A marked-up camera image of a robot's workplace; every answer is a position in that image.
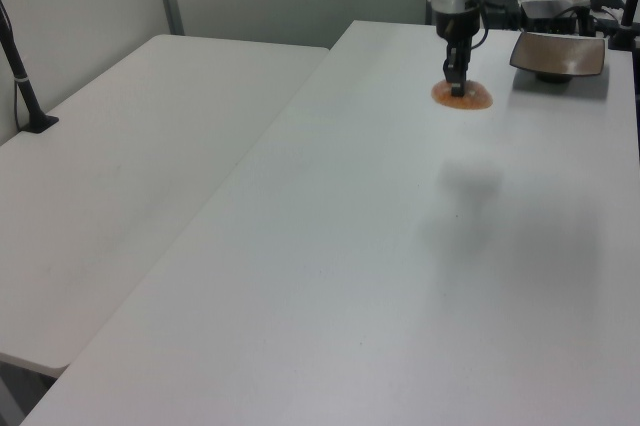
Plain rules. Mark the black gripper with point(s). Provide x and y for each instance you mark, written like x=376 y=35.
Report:
x=456 y=26

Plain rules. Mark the brown square ceramic plate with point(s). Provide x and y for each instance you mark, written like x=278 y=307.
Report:
x=560 y=53

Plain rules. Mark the black electronics box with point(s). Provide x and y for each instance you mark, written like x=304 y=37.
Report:
x=550 y=13

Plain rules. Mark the black clamp stand pole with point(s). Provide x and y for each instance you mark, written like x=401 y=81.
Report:
x=627 y=16

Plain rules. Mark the black camera stand pole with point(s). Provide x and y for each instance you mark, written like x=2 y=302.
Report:
x=20 y=81

